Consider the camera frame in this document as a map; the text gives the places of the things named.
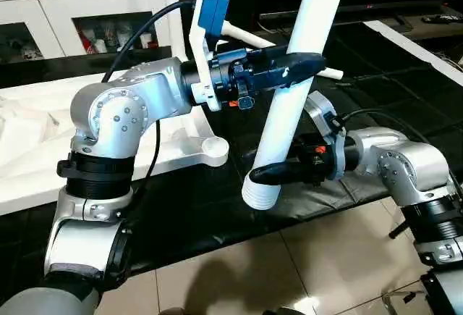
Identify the red bottle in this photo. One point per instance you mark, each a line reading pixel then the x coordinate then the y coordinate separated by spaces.
pixel 88 41

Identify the black stand foot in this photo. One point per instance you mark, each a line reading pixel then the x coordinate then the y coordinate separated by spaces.
pixel 405 228

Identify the black work mat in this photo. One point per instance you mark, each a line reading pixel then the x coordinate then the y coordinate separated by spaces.
pixel 217 206

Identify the white glass door cabinet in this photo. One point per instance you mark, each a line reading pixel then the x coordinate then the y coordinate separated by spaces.
pixel 87 3

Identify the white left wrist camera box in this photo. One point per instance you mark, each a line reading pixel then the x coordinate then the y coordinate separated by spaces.
pixel 210 32

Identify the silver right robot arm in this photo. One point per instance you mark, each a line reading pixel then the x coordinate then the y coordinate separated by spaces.
pixel 405 170

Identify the black remote control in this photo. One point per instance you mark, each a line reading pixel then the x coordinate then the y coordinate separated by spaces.
pixel 443 19

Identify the white plastic table top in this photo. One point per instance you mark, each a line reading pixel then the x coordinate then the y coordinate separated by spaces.
pixel 36 156

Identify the white bottle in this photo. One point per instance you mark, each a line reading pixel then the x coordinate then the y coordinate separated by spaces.
pixel 112 38

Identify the white cup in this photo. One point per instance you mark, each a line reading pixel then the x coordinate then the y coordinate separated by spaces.
pixel 145 40

